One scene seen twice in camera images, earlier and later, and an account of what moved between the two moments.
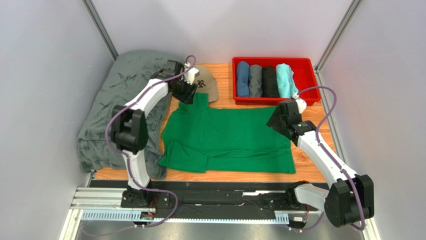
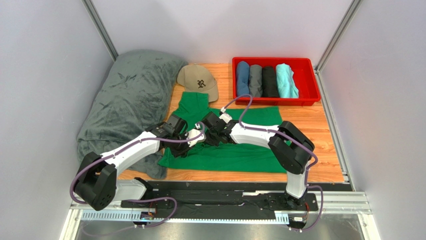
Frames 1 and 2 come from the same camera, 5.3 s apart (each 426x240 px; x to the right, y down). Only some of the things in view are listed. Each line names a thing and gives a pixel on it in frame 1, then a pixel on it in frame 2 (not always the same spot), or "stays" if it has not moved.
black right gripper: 277,120 → 215,135
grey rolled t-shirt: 255,81 stays
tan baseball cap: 206,83 stays
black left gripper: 186,98 → 177,153
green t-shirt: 199,136 stays
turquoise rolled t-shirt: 286,85 stays
